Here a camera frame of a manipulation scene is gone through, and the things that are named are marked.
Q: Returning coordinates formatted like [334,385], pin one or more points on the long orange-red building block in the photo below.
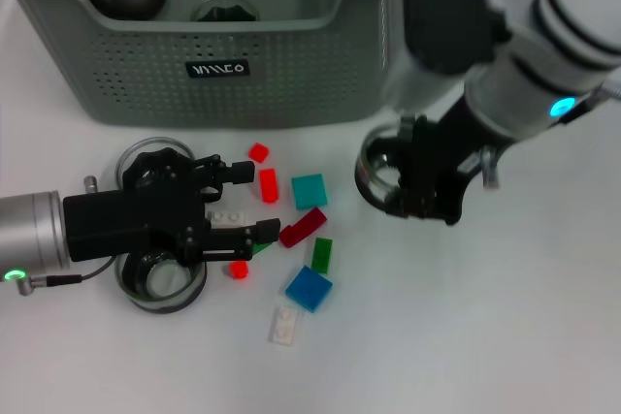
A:
[268,185]

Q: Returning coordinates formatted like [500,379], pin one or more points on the dark red building block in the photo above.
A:
[303,227]

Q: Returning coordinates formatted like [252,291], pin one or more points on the glass teacup with black sleeve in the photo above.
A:
[225,11]
[160,288]
[155,159]
[376,176]

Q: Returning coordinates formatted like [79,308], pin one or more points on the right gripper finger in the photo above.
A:
[412,130]
[417,205]

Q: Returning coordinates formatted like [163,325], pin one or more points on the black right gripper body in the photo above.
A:
[451,157]

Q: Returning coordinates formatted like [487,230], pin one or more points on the teal square building block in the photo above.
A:
[309,191]

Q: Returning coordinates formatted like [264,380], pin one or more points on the silver left gripper connector stub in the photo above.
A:
[90,184]

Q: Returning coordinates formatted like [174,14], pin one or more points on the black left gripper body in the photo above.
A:
[131,220]

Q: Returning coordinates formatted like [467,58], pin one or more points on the green building block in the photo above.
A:
[322,255]
[262,247]

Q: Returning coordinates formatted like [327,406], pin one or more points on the grey-green perforated storage bin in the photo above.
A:
[242,70]

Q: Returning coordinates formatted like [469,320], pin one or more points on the small red building block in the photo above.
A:
[258,152]
[238,269]

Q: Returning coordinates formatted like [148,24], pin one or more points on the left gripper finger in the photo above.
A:
[223,244]
[242,172]

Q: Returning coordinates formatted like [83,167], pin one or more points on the white two-stud building block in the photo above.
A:
[284,327]
[225,218]

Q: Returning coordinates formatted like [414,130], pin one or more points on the blue square building block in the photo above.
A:
[308,288]

